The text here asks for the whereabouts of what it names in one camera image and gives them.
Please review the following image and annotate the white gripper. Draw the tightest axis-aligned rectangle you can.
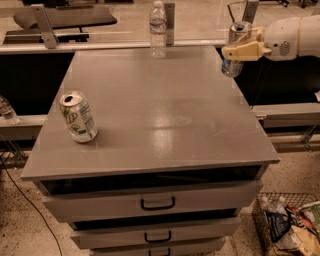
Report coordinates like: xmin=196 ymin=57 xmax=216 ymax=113
xmin=222 ymin=17 xmax=300 ymax=61

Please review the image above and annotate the silver blue redbull can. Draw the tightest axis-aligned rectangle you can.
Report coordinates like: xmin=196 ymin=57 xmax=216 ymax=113
xmin=221 ymin=21 xmax=252 ymax=78

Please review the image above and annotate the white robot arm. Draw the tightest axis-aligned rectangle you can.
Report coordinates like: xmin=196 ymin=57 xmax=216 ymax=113
xmin=222 ymin=15 xmax=320 ymax=61

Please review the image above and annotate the clear plastic water bottle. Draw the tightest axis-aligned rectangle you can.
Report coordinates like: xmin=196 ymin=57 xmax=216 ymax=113
xmin=149 ymin=0 xmax=166 ymax=58

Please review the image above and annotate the green white 7up can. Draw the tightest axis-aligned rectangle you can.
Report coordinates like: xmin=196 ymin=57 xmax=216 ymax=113
xmin=59 ymin=91 xmax=98 ymax=143

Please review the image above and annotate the plastic bottle at left edge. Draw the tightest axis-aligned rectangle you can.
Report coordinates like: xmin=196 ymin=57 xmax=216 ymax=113
xmin=0 ymin=96 xmax=19 ymax=125

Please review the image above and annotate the grey drawer cabinet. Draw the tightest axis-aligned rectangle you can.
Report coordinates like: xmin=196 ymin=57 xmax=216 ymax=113
xmin=20 ymin=45 xmax=280 ymax=256

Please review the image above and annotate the green white snack bag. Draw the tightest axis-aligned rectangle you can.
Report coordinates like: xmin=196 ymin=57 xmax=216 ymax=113
xmin=299 ymin=201 xmax=320 ymax=240

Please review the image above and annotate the red snack bag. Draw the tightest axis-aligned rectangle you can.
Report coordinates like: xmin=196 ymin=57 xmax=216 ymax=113
xmin=285 ymin=205 xmax=316 ymax=234

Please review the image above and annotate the dark blue snack bag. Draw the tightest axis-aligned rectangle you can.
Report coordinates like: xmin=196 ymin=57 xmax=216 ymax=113
xmin=266 ymin=203 xmax=291 ymax=242

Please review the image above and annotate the middle grey drawer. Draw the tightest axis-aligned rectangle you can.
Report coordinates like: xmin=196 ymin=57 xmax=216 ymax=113
xmin=71 ymin=217 xmax=240 ymax=251

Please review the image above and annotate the grey drawer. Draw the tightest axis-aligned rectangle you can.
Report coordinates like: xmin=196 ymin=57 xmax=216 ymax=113
xmin=89 ymin=237 xmax=225 ymax=256
xmin=43 ymin=180 xmax=263 ymax=223
xmin=71 ymin=217 xmax=240 ymax=251

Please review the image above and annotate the tan snack bag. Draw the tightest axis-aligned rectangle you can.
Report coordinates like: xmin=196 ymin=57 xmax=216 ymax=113
xmin=275 ymin=226 xmax=320 ymax=256

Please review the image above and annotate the bottom grey drawer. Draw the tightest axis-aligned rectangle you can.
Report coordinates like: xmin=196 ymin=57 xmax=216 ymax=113
xmin=89 ymin=237 xmax=225 ymax=256

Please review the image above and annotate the top grey drawer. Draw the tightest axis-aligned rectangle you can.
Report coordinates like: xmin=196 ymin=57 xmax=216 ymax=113
xmin=43 ymin=180 xmax=263 ymax=223

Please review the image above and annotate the right metal bracket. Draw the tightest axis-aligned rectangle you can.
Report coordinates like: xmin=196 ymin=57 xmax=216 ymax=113
xmin=242 ymin=0 xmax=259 ymax=23

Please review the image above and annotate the metal bracket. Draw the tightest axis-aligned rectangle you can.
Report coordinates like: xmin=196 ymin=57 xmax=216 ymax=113
xmin=164 ymin=3 xmax=175 ymax=45
xmin=242 ymin=0 xmax=259 ymax=23
xmin=31 ymin=4 xmax=58 ymax=49

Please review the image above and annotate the middle metal bracket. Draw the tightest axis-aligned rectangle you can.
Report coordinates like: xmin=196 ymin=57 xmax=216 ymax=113
xmin=164 ymin=3 xmax=175 ymax=45

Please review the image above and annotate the wire basket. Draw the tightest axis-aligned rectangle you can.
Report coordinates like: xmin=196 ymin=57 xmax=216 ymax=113
xmin=252 ymin=192 xmax=317 ymax=256

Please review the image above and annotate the left metal bracket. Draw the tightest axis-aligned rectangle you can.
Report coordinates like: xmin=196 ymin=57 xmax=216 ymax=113
xmin=31 ymin=4 xmax=58 ymax=49

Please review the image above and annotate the black floor cable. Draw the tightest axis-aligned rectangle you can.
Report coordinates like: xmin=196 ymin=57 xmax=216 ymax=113
xmin=0 ymin=156 xmax=64 ymax=256

